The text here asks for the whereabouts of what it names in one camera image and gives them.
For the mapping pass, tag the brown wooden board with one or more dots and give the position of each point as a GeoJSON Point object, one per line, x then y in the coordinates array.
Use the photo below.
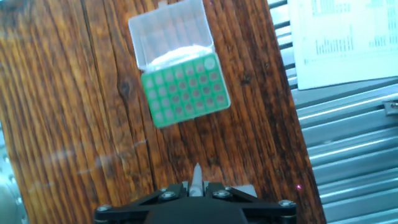
{"type": "Point", "coordinates": [74, 124]}

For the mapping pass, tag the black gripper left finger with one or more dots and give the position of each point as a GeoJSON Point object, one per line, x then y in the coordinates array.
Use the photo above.
{"type": "Point", "coordinates": [124, 211]}

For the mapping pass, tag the small metal mount bracket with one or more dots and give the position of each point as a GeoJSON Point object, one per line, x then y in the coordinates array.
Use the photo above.
{"type": "Point", "coordinates": [392, 107]}

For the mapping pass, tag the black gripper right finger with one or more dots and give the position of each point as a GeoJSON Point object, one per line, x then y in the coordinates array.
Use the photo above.
{"type": "Point", "coordinates": [267, 210]}

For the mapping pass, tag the printed white paper sheet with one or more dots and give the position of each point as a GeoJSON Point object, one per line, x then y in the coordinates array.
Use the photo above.
{"type": "Point", "coordinates": [348, 43]}

